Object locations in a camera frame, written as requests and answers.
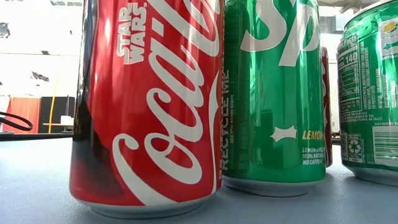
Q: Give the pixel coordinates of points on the red Coca-Cola can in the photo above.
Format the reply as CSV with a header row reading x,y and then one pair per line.
x,y
326,109
146,109

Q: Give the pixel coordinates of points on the green Sprite can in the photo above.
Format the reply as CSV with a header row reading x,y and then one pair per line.
x,y
273,93
370,93

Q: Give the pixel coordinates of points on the small white box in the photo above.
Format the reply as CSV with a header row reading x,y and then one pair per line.
x,y
66,120

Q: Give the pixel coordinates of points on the orange cabinet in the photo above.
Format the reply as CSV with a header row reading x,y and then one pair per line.
x,y
23,115

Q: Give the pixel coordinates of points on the blue table mat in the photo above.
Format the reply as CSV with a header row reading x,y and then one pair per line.
x,y
37,186

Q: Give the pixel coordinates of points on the black aluminium table frame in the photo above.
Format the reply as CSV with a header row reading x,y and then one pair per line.
x,y
37,136

